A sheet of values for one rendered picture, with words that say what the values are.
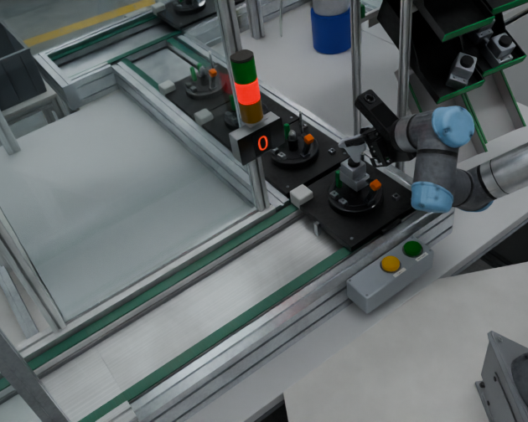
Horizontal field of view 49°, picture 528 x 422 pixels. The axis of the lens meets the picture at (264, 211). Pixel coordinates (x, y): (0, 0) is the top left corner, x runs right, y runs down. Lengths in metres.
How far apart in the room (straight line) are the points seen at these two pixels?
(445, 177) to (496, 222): 0.55
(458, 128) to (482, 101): 0.59
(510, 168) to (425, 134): 0.17
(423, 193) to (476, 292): 0.44
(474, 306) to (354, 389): 0.35
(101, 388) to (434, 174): 0.82
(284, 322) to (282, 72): 1.20
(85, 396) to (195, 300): 0.32
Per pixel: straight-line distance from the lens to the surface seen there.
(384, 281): 1.35
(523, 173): 1.18
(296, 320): 1.31
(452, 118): 1.10
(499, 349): 1.16
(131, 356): 1.38
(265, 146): 1.35
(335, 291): 1.35
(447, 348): 1.38
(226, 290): 1.42
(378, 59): 2.28
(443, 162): 1.11
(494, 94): 1.72
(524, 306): 1.47
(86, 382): 1.38
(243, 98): 1.27
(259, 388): 1.33
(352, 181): 1.44
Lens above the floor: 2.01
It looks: 44 degrees down
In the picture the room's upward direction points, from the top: 10 degrees counter-clockwise
